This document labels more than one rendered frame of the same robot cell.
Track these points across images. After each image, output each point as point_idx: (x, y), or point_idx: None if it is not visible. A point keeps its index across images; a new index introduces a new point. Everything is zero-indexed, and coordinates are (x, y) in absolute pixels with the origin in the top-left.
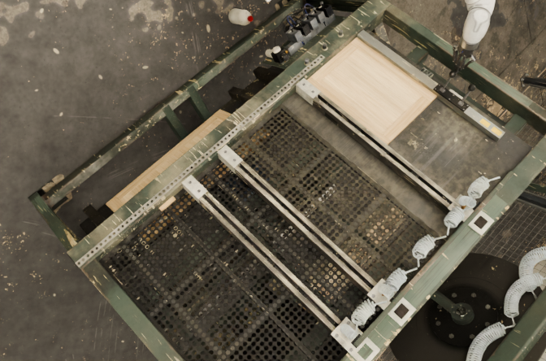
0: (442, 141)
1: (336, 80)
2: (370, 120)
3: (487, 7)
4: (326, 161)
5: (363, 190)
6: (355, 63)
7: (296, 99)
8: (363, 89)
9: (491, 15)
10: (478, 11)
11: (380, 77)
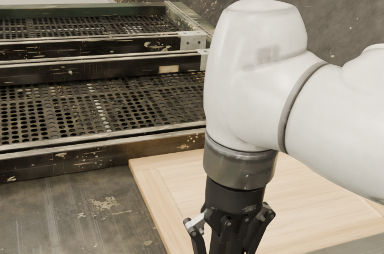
0: (68, 246)
1: (303, 165)
2: (193, 167)
3: (323, 80)
4: (158, 114)
5: (83, 125)
6: (338, 199)
7: None
8: (268, 186)
9: (301, 133)
10: (278, 2)
11: (289, 218)
